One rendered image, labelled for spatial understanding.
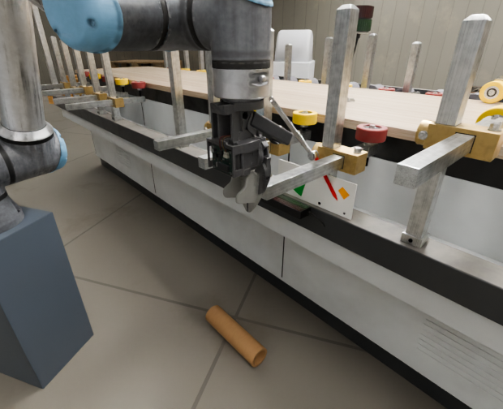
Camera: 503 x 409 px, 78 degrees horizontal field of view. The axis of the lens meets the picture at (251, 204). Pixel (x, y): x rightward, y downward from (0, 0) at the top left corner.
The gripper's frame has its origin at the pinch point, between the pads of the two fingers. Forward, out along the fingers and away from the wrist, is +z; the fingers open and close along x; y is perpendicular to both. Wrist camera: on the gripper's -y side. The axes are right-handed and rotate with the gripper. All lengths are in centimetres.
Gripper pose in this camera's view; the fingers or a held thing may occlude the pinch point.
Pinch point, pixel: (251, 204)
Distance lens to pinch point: 60.5
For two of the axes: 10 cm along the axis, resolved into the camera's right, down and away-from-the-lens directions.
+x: 6.8, 3.4, -6.5
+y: -7.4, 3.1, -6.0
